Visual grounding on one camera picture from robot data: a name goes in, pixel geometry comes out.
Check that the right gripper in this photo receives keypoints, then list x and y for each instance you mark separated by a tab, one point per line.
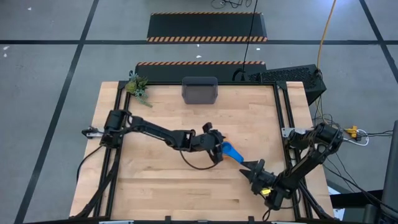
264	180

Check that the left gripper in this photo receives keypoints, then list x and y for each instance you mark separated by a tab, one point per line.
208	141

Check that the blue measuring cup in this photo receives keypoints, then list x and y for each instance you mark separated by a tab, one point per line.
231	151

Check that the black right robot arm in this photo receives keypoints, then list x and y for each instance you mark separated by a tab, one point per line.
311	158

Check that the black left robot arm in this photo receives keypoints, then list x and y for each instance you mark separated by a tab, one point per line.
155	130

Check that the grey translucent basket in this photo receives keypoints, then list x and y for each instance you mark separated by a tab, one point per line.
199	91

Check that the black perforated computer tower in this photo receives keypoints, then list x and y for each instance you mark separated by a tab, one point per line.
289	77

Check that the green succulent plant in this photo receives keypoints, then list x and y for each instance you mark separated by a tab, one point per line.
136	87

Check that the yellow plug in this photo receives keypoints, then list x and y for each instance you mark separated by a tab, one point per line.
351	131

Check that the black aluminium table frame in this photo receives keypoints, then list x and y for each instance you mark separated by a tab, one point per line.
155	83

